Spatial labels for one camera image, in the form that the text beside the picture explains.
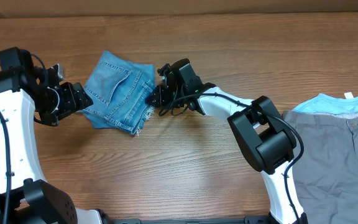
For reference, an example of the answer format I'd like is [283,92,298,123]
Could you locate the light blue denim jeans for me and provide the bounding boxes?
[80,50,155,134]

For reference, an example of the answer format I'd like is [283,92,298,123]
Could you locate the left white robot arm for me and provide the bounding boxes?
[0,47,109,224]

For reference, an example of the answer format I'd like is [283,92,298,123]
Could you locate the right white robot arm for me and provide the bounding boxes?
[145,58,308,223]

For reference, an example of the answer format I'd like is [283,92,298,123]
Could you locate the light blue folded garment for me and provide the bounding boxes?
[293,92,358,114]

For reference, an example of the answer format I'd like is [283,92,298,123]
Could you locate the grey folded garment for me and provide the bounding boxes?
[284,111,358,223]

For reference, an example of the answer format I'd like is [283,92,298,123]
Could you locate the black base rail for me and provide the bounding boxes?
[110,216,271,224]

